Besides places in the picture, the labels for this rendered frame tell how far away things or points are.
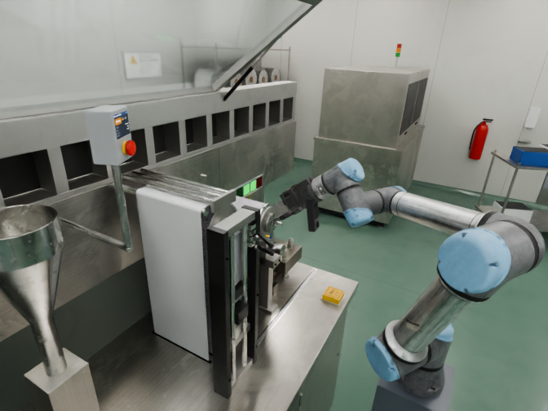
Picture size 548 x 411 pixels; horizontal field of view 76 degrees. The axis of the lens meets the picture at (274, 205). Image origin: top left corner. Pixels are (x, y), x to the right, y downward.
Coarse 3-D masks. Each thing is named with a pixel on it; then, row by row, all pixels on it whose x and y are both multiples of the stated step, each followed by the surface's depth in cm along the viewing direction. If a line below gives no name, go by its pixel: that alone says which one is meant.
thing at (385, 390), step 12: (444, 372) 111; (384, 384) 106; (396, 384) 107; (444, 384) 107; (384, 396) 106; (396, 396) 104; (408, 396) 103; (444, 396) 103; (372, 408) 111; (384, 408) 108; (396, 408) 106; (408, 408) 103; (420, 408) 101; (432, 408) 100; (444, 408) 100
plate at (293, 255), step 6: (276, 240) 158; (282, 240) 158; (300, 246) 154; (288, 252) 149; (294, 252) 149; (300, 252) 154; (288, 258) 145; (294, 258) 149; (300, 258) 156; (282, 264) 142; (288, 264) 144; (294, 264) 151; (276, 270) 145; (282, 270) 143; (288, 270) 146
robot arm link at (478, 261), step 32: (512, 224) 69; (448, 256) 69; (480, 256) 63; (512, 256) 64; (448, 288) 71; (480, 288) 64; (416, 320) 82; (448, 320) 78; (384, 352) 90; (416, 352) 88
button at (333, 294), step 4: (328, 288) 145; (332, 288) 145; (336, 288) 145; (328, 292) 142; (332, 292) 142; (336, 292) 142; (340, 292) 142; (324, 296) 141; (328, 296) 140; (332, 296) 140; (336, 296) 140; (340, 296) 140; (328, 300) 140; (332, 300) 139; (336, 300) 138; (340, 300) 140
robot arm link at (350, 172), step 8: (352, 160) 101; (336, 168) 103; (344, 168) 101; (352, 168) 100; (360, 168) 103; (328, 176) 104; (336, 176) 102; (344, 176) 101; (352, 176) 100; (360, 176) 101; (328, 184) 105; (336, 184) 103; (344, 184) 101; (352, 184) 101; (336, 192) 104
